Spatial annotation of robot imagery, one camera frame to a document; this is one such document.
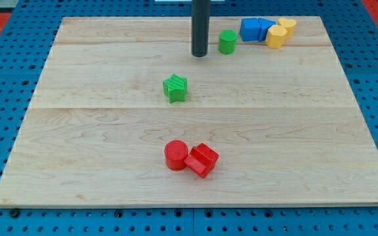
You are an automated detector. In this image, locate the green star block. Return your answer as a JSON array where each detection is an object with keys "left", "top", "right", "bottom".
[{"left": 162, "top": 74, "right": 188, "bottom": 104}]

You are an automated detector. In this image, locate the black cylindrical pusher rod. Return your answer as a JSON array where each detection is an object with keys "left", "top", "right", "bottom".
[{"left": 191, "top": 0, "right": 210, "bottom": 57}]

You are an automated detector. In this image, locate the blue cube block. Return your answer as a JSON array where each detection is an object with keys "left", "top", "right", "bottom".
[{"left": 240, "top": 18, "right": 260, "bottom": 41}]

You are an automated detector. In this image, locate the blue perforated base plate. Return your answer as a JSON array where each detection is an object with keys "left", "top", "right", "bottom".
[{"left": 0, "top": 0, "right": 378, "bottom": 235}]

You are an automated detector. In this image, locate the blue wedge block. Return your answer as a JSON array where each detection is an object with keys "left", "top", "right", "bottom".
[{"left": 258, "top": 18, "right": 276, "bottom": 42}]

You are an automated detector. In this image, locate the yellow hexagon block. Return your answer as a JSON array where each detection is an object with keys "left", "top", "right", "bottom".
[{"left": 265, "top": 25, "right": 288, "bottom": 49}]

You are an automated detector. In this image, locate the red cylinder block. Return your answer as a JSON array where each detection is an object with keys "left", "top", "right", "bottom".
[{"left": 164, "top": 140, "right": 188, "bottom": 171}]

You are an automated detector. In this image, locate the green cylinder block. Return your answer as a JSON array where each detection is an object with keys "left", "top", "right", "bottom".
[{"left": 219, "top": 29, "right": 238, "bottom": 54}]

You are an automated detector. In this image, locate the light wooden board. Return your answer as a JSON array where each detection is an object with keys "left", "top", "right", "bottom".
[{"left": 0, "top": 16, "right": 378, "bottom": 208}]

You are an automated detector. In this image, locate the red stepped block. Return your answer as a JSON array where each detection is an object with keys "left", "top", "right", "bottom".
[{"left": 184, "top": 143, "right": 219, "bottom": 178}]

